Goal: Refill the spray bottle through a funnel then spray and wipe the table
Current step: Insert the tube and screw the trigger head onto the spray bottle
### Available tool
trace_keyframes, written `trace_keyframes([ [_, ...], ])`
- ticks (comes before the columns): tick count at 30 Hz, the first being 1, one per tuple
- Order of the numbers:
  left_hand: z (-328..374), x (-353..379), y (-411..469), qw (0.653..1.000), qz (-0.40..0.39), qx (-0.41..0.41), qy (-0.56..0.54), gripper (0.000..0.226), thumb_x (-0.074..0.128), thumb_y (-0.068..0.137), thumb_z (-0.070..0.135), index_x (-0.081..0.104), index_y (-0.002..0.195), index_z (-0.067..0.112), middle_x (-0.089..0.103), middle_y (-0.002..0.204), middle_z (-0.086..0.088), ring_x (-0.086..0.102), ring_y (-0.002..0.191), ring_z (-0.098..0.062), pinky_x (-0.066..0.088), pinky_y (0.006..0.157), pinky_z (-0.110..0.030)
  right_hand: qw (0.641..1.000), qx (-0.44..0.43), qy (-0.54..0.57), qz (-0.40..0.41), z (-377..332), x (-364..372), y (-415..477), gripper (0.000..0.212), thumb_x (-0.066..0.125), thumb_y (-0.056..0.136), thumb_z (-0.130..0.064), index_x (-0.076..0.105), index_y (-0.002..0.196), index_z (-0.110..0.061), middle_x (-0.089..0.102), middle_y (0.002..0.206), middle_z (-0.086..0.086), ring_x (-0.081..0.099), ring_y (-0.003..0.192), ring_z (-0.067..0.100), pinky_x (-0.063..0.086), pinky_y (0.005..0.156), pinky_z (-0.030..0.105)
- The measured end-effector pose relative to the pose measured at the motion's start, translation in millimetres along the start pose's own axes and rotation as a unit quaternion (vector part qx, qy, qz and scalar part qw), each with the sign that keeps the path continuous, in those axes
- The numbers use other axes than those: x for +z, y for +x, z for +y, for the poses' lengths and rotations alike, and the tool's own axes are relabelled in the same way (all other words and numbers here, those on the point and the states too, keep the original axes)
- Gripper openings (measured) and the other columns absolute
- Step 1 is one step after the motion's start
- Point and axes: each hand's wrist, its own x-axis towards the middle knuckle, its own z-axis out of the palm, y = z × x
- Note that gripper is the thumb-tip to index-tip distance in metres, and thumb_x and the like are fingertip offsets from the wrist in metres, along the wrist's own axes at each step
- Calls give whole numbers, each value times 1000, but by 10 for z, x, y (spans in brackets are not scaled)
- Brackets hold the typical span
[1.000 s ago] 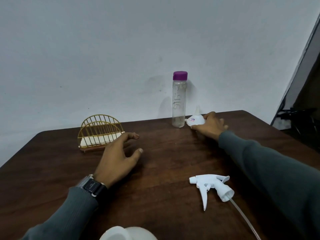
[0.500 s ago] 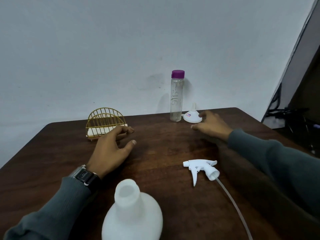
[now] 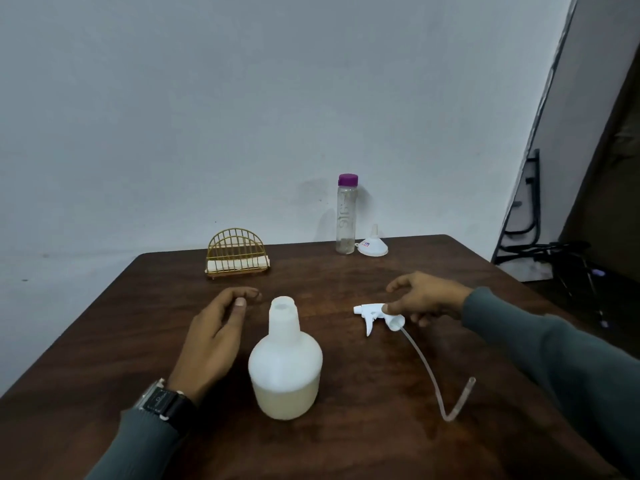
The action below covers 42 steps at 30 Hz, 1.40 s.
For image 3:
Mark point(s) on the person's left hand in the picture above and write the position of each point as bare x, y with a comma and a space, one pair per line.
210, 344

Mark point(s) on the person's right hand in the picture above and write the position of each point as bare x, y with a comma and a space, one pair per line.
430, 297

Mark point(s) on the white trigger sprayer head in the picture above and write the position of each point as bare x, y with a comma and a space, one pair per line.
372, 312

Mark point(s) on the white plastic funnel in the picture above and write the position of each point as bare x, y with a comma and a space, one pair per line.
372, 244

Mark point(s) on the white plastic spray bottle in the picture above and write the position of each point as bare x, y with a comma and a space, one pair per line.
285, 374

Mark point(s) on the white paper napkin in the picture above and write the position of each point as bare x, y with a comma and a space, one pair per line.
237, 264

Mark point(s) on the clear glass bottle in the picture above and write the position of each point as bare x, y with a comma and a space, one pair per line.
346, 219

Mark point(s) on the purple bottle cap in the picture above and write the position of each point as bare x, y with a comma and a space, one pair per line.
348, 179

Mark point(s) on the person's left forearm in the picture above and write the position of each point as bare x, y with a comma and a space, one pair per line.
140, 449

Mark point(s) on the person's right forearm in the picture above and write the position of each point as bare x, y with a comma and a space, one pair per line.
565, 354

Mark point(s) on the dark wooden table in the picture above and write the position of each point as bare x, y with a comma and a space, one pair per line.
375, 419

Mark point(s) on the black folding chair frame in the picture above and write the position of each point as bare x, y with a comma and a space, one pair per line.
530, 194

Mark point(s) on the dark wooden door frame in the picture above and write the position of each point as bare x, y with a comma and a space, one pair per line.
605, 169

